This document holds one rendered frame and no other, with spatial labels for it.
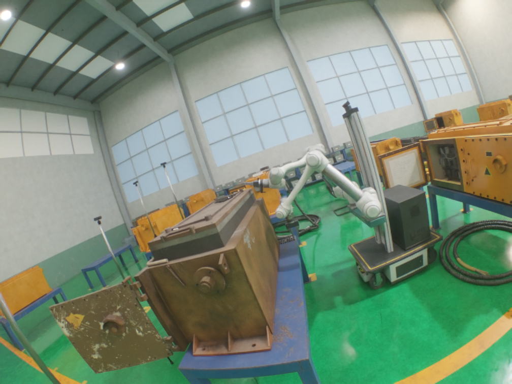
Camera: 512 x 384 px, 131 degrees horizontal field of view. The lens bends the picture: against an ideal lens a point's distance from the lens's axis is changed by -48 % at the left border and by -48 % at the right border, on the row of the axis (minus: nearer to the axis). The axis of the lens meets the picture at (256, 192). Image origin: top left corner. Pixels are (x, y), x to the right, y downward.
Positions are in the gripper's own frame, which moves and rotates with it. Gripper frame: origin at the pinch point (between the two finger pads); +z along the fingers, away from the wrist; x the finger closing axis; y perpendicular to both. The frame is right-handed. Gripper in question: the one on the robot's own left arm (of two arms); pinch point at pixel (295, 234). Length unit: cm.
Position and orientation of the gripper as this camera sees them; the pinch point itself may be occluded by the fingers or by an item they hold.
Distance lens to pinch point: 222.7
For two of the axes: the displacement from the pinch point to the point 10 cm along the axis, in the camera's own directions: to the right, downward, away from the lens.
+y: -1.5, 1.6, -9.7
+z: 3.3, 9.4, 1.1
